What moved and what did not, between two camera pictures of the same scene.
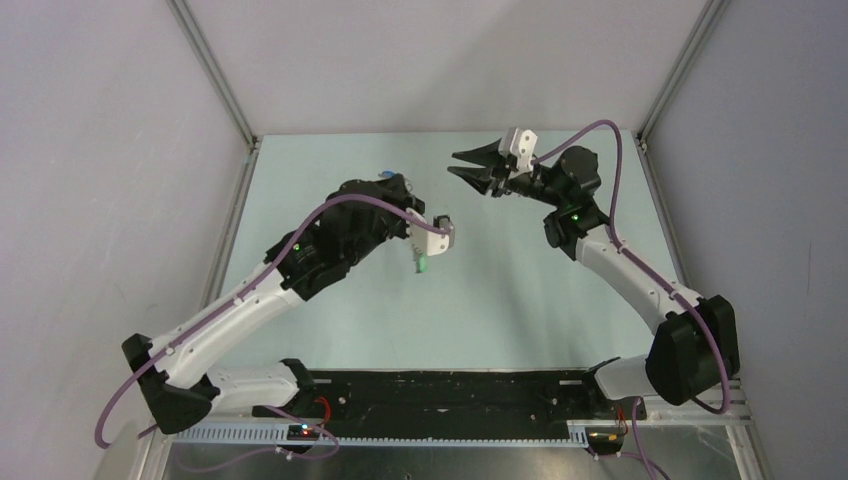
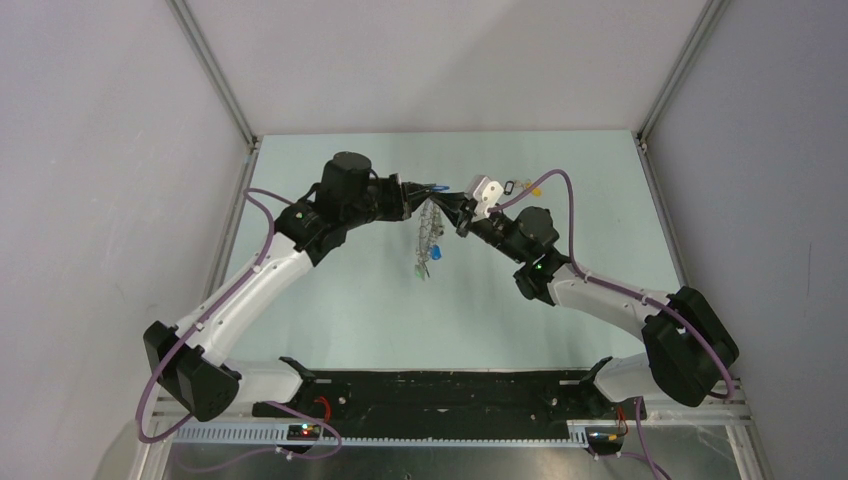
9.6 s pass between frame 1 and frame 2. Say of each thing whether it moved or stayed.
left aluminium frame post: stayed
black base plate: stayed
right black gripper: moved
